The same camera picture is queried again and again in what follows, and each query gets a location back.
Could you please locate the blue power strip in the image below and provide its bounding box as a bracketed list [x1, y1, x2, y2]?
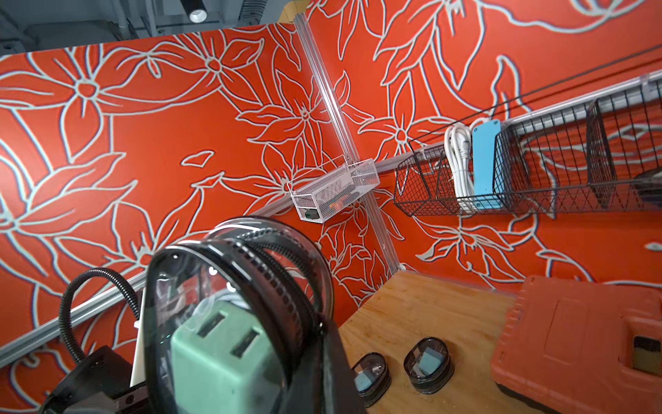
[472, 120, 502, 211]

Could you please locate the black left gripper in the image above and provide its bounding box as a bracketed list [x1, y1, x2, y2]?
[39, 346, 152, 414]

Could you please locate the clear acrylic wall box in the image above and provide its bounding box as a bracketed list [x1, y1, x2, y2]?
[288, 156, 380, 223]

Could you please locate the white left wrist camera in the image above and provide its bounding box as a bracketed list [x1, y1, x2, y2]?
[130, 289, 146, 386]

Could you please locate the white power strip cord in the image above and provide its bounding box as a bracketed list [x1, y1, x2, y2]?
[443, 122, 476, 213]

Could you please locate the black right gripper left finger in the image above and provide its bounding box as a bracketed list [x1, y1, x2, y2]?
[279, 321, 325, 413]

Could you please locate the ceiling spot lamp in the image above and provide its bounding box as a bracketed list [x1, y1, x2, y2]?
[180, 0, 208, 24]

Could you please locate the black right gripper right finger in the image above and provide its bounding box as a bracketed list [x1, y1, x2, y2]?
[324, 321, 367, 414]

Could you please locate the orange plastic tool case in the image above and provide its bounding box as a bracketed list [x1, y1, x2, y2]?
[491, 277, 661, 413]

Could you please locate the black round item in basket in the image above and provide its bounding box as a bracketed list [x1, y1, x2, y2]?
[633, 167, 661, 208]

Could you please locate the aluminium frame post left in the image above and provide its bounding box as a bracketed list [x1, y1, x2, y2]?
[294, 13, 400, 275]

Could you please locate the green screwdriver in box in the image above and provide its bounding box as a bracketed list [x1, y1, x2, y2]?
[303, 201, 350, 223]

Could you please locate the green charger plug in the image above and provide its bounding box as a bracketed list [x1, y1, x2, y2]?
[171, 298, 284, 413]

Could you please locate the black round zip pouch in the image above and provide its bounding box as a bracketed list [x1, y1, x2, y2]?
[352, 352, 392, 408]

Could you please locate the black wire wall basket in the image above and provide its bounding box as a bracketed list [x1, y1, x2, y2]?
[393, 46, 661, 217]

